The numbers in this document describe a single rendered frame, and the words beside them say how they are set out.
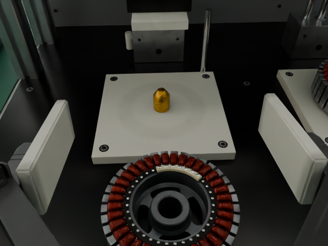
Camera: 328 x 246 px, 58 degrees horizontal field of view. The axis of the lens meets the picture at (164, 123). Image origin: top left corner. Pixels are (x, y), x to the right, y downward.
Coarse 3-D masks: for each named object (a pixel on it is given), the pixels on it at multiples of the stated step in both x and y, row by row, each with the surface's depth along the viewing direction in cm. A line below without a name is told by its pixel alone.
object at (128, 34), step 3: (126, 33) 43; (129, 33) 43; (126, 36) 43; (129, 36) 43; (126, 39) 44; (129, 39) 44; (132, 39) 44; (126, 42) 44; (129, 42) 44; (132, 42) 44; (126, 45) 45; (129, 45) 44; (132, 45) 45; (126, 48) 45; (129, 48) 45; (132, 48) 45; (129, 51) 45
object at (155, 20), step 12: (132, 0) 31; (144, 0) 31; (156, 0) 31; (168, 0) 31; (180, 0) 32; (132, 12) 32; (144, 12) 32; (156, 12) 32; (168, 12) 32; (180, 12) 32; (132, 24) 31; (144, 24) 31; (156, 24) 31; (168, 24) 31; (180, 24) 31
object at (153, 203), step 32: (160, 160) 27; (192, 160) 27; (128, 192) 25; (160, 192) 26; (192, 192) 27; (224, 192) 25; (128, 224) 23; (160, 224) 24; (192, 224) 25; (224, 224) 22
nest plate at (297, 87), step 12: (288, 72) 41; (300, 72) 41; (312, 72) 41; (288, 84) 39; (300, 84) 39; (288, 96) 39; (300, 96) 37; (300, 108) 36; (312, 108) 36; (300, 120) 36; (312, 120) 34; (324, 120) 34; (324, 132) 33
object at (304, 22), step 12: (300, 12) 46; (312, 12) 46; (288, 24) 46; (300, 24) 43; (312, 24) 43; (324, 24) 43; (288, 36) 46; (300, 36) 43; (312, 36) 43; (324, 36) 44; (288, 48) 46; (300, 48) 45; (312, 48) 45; (324, 48) 45
